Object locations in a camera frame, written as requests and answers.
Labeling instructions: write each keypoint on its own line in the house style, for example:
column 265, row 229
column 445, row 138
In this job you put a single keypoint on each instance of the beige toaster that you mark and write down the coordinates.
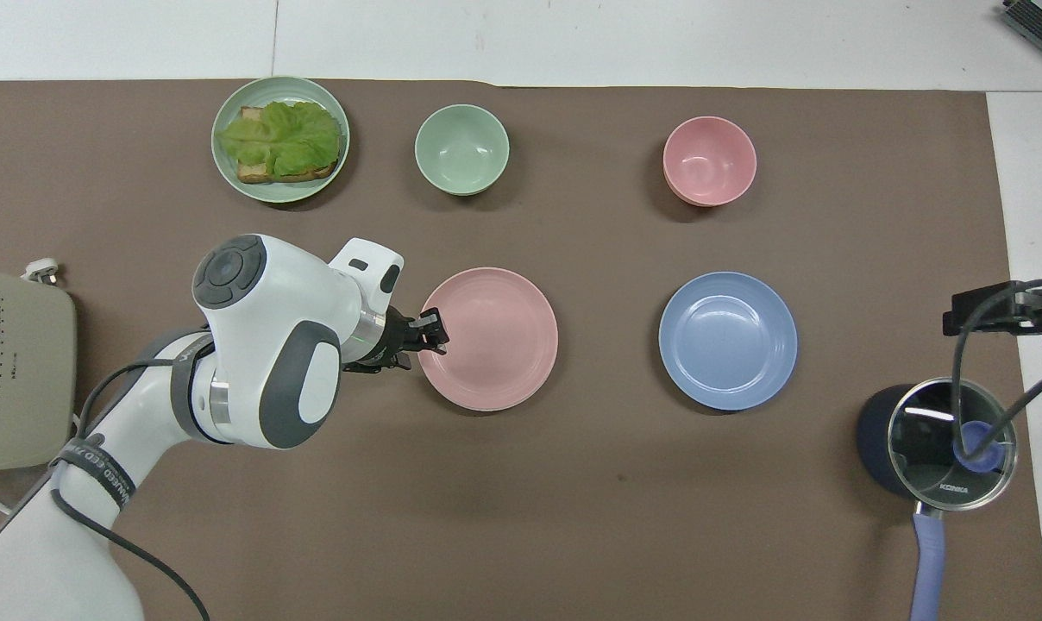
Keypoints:
column 21, row 371

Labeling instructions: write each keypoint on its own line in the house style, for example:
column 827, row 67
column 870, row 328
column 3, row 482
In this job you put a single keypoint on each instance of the glass pot lid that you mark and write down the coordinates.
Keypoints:
column 918, row 448

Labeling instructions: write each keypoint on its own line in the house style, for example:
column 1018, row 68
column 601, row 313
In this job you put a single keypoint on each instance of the pink bowl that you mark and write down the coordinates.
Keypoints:
column 709, row 159

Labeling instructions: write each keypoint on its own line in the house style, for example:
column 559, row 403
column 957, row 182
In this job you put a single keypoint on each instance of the green lettuce leaf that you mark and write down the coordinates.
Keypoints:
column 284, row 134

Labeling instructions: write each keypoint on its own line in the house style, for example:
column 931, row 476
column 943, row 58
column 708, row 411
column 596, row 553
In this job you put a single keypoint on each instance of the dark blue pot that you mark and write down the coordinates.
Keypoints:
column 873, row 440

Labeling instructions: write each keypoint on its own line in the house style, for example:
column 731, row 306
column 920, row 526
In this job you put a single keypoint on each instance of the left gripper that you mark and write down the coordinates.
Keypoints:
column 396, row 338

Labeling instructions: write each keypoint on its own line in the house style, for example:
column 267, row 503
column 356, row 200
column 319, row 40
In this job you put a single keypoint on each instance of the toast slice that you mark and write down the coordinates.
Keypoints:
column 258, row 174

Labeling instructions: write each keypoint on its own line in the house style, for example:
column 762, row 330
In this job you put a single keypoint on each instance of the green plate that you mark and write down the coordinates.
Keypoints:
column 266, row 191

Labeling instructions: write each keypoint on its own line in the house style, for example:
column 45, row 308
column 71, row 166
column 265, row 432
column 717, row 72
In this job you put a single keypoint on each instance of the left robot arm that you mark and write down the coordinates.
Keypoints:
column 254, row 345

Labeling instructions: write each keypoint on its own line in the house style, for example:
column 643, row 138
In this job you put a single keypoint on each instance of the blue plate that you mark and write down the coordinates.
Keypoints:
column 728, row 341

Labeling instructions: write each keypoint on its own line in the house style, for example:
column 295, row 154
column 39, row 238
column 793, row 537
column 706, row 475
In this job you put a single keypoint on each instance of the pink plate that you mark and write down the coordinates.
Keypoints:
column 495, row 341

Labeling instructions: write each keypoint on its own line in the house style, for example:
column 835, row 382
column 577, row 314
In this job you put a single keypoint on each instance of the green bowl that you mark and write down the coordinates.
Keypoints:
column 461, row 148

